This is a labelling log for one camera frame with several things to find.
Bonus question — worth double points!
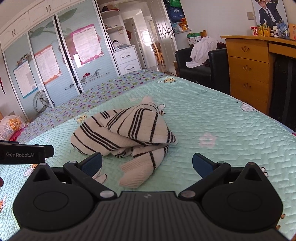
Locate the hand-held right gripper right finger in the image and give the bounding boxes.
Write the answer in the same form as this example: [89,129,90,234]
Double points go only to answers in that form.
[179,152,270,201]

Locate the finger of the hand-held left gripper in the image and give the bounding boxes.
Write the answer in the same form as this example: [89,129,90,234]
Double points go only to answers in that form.
[44,146,55,159]

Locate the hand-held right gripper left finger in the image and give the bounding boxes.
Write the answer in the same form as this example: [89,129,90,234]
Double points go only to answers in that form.
[31,152,117,201]

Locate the striped beige sweater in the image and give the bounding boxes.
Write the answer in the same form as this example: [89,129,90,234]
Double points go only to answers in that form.
[70,96,179,188]

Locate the folded grey clothes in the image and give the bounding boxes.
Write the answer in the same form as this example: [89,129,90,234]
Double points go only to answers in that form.
[112,39,130,51]

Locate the red pillow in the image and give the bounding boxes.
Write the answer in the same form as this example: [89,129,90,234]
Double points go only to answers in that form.
[9,129,26,142]

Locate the floral rolled duvet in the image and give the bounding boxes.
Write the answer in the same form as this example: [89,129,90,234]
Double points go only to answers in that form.
[0,115,27,141]

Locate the blue-bordered poster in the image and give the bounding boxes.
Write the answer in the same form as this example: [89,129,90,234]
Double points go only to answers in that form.
[13,61,38,99]

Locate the orange-bordered poster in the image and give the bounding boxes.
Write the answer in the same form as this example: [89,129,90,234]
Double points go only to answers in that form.
[34,45,63,85]

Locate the black armchair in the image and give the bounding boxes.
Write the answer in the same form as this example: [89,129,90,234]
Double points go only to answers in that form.
[173,43,232,95]

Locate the wooden dresser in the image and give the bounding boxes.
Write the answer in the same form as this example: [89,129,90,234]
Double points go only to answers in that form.
[220,35,296,116]

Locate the black suitcase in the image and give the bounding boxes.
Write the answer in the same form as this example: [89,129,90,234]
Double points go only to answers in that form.
[269,56,296,133]

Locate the white drawer unit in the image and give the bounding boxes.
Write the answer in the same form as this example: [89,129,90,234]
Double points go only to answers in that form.
[113,45,142,76]

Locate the white wardrobe with sliding doors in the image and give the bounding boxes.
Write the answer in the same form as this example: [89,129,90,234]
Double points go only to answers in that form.
[0,0,143,122]

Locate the pink-bordered poster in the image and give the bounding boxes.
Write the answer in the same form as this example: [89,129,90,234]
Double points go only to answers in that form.
[70,24,104,66]

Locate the white cloth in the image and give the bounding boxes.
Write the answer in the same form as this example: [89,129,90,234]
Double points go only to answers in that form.
[186,36,219,69]

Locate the wooden chair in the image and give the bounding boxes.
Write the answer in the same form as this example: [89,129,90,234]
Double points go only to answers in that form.
[151,42,164,66]

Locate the white door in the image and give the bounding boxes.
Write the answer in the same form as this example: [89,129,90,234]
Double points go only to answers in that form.
[148,0,176,75]

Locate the green carton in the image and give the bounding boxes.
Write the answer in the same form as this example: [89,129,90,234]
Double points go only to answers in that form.
[187,32,204,47]

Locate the blue bag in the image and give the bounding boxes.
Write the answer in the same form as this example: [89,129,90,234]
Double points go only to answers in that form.
[170,6,185,24]

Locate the orange card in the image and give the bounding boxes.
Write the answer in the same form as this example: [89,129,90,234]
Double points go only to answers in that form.
[288,23,296,41]

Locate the wall poster of uniformed child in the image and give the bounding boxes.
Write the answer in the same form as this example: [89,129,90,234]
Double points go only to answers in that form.
[254,0,289,27]

